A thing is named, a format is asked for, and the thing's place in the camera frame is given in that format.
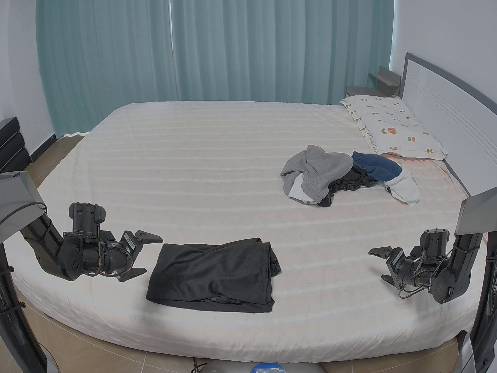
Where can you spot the grey bedside table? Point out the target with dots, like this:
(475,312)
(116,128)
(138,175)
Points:
(374,86)

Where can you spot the black T-shirt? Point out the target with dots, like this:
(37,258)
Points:
(217,274)

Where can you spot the white printed pillow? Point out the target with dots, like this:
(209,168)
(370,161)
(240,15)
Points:
(392,126)

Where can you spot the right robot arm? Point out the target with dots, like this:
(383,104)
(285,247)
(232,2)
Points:
(473,216)

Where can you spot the bed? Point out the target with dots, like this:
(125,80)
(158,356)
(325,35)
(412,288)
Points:
(233,169)

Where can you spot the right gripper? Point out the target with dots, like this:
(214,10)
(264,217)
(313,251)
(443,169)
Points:
(403,270)

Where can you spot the pile of clothes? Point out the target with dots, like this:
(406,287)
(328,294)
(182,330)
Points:
(322,173)

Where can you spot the blue-green curtain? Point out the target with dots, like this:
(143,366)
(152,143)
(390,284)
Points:
(108,45)
(283,33)

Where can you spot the black chest of drawers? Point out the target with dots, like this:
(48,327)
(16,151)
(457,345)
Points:
(13,146)

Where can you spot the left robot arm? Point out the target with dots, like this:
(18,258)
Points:
(23,204)

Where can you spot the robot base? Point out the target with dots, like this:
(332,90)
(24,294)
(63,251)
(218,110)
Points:
(264,367)

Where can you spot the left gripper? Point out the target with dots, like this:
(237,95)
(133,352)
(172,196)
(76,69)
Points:
(118,258)

